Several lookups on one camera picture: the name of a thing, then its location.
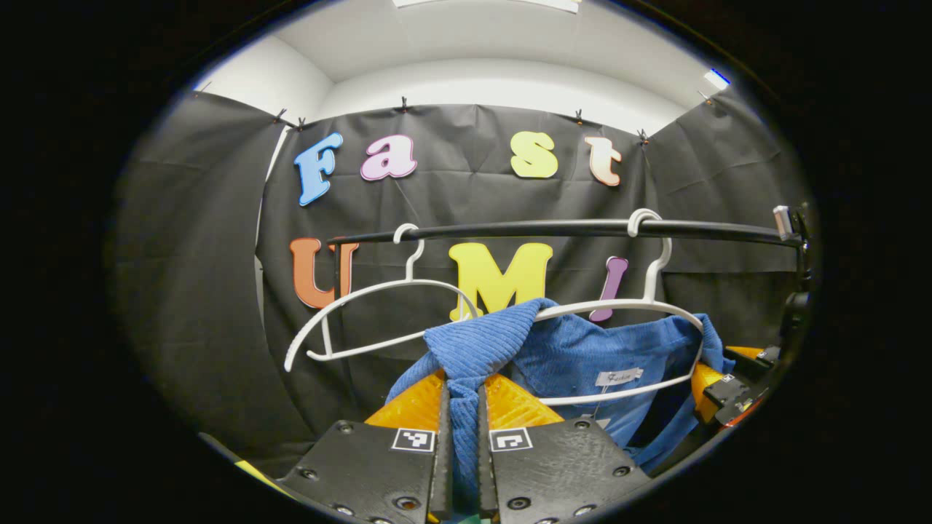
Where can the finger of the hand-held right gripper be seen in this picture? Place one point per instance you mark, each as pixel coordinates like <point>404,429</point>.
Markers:
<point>735,399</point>
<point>768,356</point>

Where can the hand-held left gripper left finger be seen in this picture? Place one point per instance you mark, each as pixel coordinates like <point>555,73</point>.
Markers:
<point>444,473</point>

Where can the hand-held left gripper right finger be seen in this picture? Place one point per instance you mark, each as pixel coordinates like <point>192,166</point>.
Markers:
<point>486,473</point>

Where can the white hanger with garment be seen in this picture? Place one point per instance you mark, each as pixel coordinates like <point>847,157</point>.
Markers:
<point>655,273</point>

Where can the empty white clothes hanger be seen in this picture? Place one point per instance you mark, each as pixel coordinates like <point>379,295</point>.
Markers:
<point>364,291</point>

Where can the black clothes rack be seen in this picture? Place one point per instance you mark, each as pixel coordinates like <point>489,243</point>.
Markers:
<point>546,228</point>

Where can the small ceiling light panel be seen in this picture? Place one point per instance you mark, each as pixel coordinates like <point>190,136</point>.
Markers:
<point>717,78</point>

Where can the black backdrop cloth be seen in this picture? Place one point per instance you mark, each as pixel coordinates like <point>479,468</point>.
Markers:
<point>204,255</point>

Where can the large ceiling light panel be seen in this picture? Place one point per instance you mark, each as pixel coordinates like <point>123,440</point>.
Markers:
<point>488,4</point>

